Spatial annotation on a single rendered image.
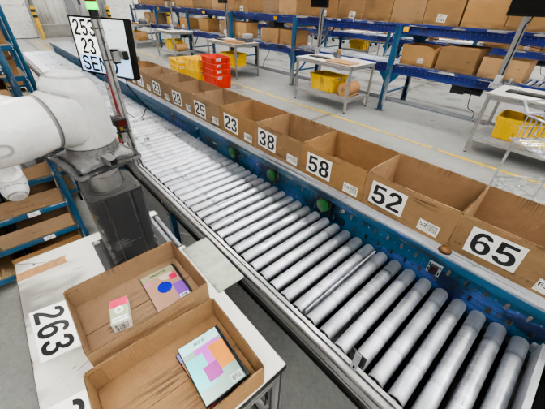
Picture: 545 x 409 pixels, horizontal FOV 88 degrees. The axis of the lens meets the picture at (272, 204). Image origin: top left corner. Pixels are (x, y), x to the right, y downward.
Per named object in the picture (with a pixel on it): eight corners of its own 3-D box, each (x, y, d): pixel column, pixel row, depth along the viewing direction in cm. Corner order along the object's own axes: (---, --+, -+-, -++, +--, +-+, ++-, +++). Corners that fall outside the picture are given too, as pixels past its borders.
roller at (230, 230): (212, 239, 137) (212, 231, 134) (289, 200, 166) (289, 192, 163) (218, 244, 134) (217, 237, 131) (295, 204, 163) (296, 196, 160)
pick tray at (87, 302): (73, 309, 99) (61, 291, 93) (175, 256, 120) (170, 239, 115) (97, 374, 82) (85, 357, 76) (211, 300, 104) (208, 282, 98)
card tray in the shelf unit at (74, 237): (18, 272, 188) (10, 261, 182) (11, 247, 206) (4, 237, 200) (85, 243, 211) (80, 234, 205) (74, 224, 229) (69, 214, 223)
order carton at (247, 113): (221, 130, 203) (218, 105, 193) (252, 121, 219) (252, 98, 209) (255, 148, 180) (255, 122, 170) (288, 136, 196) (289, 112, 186)
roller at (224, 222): (205, 232, 141) (204, 225, 138) (281, 195, 169) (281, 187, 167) (211, 238, 138) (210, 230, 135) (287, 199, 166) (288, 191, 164)
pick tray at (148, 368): (94, 390, 79) (81, 373, 73) (215, 313, 99) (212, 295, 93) (126, 504, 61) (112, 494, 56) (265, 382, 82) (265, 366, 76)
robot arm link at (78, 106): (126, 137, 97) (106, 68, 84) (75, 159, 85) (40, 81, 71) (96, 127, 103) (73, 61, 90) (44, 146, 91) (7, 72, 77)
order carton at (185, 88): (171, 104, 250) (167, 83, 240) (200, 98, 266) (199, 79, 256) (193, 116, 226) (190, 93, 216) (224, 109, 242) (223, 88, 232)
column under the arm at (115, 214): (109, 280, 110) (77, 213, 90) (92, 243, 125) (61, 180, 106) (173, 249, 124) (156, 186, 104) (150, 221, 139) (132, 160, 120)
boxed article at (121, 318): (130, 303, 101) (126, 295, 99) (133, 326, 94) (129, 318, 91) (113, 309, 99) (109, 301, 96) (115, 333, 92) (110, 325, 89)
